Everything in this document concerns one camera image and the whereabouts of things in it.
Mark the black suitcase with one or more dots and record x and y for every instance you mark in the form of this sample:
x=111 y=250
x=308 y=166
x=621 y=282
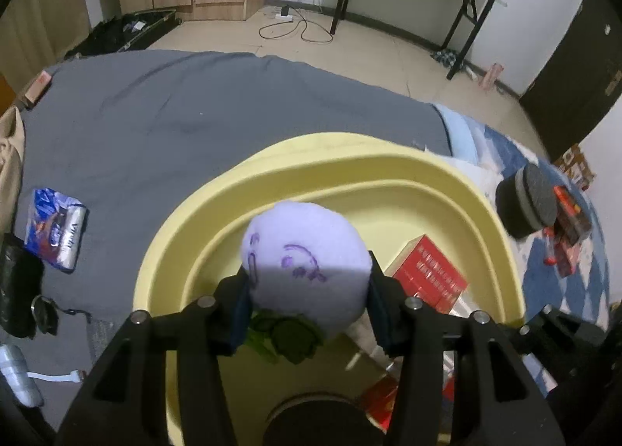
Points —
x=121 y=33

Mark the red patterned box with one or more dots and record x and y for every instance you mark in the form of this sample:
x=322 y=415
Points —
x=427 y=273

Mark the beige garment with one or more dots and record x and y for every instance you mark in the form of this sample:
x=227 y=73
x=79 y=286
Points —
x=9 y=159

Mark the black grey foam cylinder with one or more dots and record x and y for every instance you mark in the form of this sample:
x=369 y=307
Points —
x=316 y=421
x=525 y=198

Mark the checked slippers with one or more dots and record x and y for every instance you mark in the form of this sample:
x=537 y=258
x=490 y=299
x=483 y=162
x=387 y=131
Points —
x=444 y=57

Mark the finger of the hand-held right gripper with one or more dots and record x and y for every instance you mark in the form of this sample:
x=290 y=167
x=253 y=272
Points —
x=563 y=334

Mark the brown patterned carton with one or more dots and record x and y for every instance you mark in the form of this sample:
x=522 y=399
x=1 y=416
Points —
x=576 y=166

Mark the small copper box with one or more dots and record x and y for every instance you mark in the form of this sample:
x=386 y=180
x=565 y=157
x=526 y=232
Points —
x=38 y=86

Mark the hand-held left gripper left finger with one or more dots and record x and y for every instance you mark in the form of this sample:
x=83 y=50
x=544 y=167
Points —
x=238 y=317

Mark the white power strip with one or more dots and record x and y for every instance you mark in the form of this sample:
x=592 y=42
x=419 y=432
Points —
x=284 y=16

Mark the yellow plastic basin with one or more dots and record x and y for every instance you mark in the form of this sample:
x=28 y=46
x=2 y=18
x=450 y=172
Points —
x=204 y=217

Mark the large dark red box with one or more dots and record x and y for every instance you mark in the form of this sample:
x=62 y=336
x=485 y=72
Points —
x=571 y=217

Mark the purple plush ball green leaf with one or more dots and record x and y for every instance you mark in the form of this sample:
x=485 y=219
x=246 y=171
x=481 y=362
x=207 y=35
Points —
x=301 y=251

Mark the dark brown door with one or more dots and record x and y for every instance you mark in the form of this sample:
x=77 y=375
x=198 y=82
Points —
x=573 y=62

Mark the small red lantern-print box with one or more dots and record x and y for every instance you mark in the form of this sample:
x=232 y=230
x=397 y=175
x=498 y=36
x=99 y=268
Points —
x=381 y=400

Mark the blue tissue packet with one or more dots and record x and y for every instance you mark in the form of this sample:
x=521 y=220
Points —
x=48 y=227

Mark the red white box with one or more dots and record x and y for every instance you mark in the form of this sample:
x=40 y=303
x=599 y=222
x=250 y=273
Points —
x=461 y=309

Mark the light blue power bank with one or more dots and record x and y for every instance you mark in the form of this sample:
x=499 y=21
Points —
x=17 y=373

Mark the beige curtain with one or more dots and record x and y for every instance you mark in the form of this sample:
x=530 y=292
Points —
x=39 y=28

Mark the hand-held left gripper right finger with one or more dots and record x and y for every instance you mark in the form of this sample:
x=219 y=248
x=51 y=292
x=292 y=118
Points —
x=376 y=317

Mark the black pouch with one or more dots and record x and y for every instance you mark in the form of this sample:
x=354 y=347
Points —
x=19 y=280

